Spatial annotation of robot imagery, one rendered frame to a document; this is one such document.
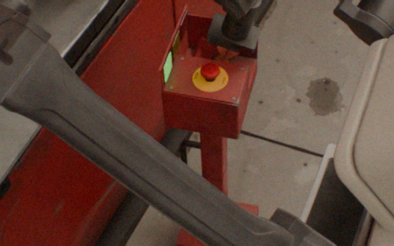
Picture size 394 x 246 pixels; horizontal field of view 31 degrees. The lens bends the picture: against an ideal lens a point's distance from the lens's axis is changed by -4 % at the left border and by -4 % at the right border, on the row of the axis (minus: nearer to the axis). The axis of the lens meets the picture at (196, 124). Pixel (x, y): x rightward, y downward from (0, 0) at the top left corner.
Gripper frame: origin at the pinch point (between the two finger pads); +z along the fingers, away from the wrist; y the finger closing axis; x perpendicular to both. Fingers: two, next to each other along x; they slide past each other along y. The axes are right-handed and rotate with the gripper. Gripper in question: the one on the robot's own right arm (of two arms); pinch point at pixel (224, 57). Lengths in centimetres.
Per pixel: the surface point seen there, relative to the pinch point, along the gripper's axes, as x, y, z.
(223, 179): 7.6, -10.4, 34.1
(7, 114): 43, 32, -19
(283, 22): -89, -20, 72
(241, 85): 10.3, -4.7, -5.4
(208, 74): 11.2, 2.2, -6.6
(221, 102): 15.0, -1.9, -4.1
